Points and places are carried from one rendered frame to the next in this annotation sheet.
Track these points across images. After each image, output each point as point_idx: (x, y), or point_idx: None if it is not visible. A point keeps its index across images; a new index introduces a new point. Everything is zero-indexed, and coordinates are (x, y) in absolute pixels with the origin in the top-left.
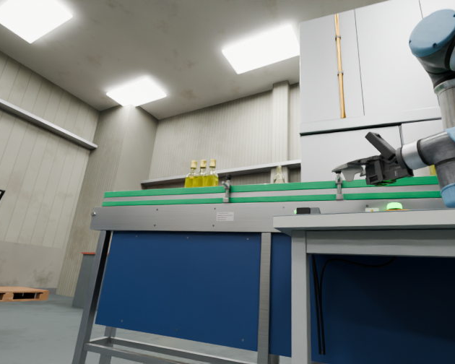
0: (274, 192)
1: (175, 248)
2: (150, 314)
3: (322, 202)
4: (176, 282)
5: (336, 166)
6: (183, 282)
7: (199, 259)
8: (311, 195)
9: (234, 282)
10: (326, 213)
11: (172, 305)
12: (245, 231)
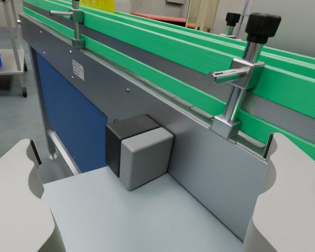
0: (126, 46)
1: (62, 86)
2: (63, 135)
3: (183, 116)
4: (68, 121)
5: (16, 143)
6: (71, 123)
7: (75, 109)
8: (177, 82)
9: (96, 151)
10: None
11: (69, 138)
12: (93, 103)
